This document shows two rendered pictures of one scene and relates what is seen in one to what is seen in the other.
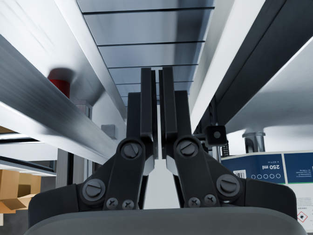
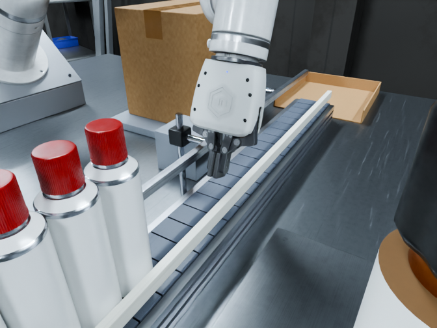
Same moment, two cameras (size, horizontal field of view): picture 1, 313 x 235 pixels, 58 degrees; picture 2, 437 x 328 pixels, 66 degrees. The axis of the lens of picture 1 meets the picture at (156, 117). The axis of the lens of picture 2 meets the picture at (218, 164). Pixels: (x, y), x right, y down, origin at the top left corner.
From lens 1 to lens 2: 0.62 m
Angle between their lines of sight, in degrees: 126
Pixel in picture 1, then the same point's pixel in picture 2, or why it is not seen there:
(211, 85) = (226, 198)
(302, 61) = (266, 259)
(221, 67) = (236, 189)
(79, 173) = not seen: outside the picture
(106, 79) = (150, 227)
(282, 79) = (253, 279)
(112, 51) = (183, 208)
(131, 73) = (171, 225)
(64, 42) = not seen: hidden behind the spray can
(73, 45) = not seen: hidden behind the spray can
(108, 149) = (193, 158)
